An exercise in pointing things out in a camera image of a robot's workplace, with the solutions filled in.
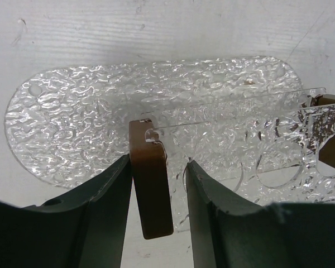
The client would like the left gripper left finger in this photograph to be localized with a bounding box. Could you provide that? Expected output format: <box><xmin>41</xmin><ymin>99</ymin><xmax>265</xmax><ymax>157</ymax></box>
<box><xmin>0</xmin><ymin>155</ymin><xmax>132</xmax><ymax>267</ymax></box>

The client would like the clear textured acrylic tray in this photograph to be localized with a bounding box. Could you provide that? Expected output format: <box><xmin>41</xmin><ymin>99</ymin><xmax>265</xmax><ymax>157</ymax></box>
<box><xmin>4</xmin><ymin>56</ymin><xmax>305</xmax><ymax>232</ymax></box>

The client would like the clear rack with brown ends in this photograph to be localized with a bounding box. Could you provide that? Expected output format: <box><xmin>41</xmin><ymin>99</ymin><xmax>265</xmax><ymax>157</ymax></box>
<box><xmin>129</xmin><ymin>88</ymin><xmax>335</xmax><ymax>239</ymax></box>

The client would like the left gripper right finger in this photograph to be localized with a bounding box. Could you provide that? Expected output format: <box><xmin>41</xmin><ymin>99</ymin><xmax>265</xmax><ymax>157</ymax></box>
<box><xmin>186</xmin><ymin>161</ymin><xmax>335</xmax><ymax>267</ymax></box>

